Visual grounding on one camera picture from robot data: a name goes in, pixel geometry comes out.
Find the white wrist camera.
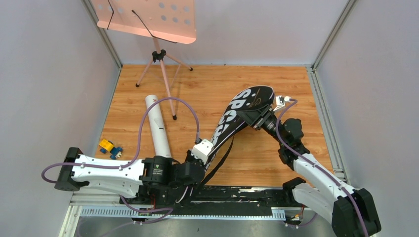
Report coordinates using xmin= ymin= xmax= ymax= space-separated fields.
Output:
xmin=273 ymin=95 xmax=291 ymax=113
xmin=191 ymin=139 xmax=214 ymax=164

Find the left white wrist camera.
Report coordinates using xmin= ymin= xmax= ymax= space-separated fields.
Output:
xmin=191 ymin=139 xmax=214 ymax=164

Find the black sport racket bag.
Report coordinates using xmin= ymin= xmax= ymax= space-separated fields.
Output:
xmin=178 ymin=85 xmax=276 ymax=203

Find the pink music stand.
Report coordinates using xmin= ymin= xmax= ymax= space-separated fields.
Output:
xmin=90 ymin=0 xmax=197 ymax=120

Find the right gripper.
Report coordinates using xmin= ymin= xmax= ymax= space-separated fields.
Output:
xmin=236 ymin=104 xmax=287 ymax=147

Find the yellow blue toy block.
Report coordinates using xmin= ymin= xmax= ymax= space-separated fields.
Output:
xmin=98 ymin=139 xmax=123 ymax=159

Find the white shuttlecock tube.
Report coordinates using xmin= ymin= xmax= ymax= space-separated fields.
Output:
xmin=148 ymin=104 xmax=172 ymax=158

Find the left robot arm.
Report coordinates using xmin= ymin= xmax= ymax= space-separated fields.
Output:
xmin=54 ymin=147 xmax=205 ymax=204

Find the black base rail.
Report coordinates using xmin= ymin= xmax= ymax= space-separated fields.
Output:
xmin=70 ymin=183 xmax=367 ymax=226

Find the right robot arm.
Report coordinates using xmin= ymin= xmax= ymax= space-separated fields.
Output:
xmin=238 ymin=106 xmax=382 ymax=237

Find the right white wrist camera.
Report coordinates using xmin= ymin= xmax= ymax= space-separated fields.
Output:
xmin=273 ymin=95 xmax=291 ymax=113

